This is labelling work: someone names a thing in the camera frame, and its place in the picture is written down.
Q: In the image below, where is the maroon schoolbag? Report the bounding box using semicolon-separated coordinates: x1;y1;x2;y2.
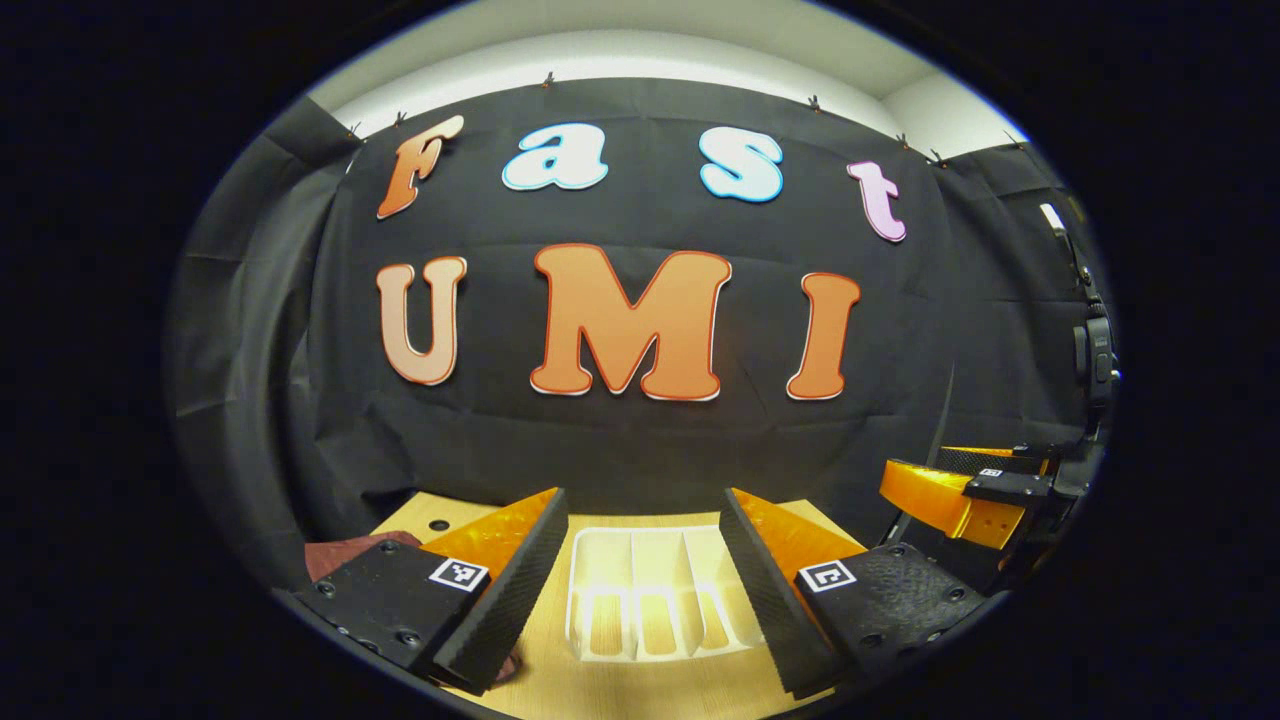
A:
305;532;523;686

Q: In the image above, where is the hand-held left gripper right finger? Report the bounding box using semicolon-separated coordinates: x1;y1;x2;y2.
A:
720;487;1006;701

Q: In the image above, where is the white bookshelf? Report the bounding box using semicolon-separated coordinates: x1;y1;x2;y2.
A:
565;525;766;663

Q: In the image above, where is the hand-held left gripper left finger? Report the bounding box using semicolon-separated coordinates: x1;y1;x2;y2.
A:
290;487;569;696

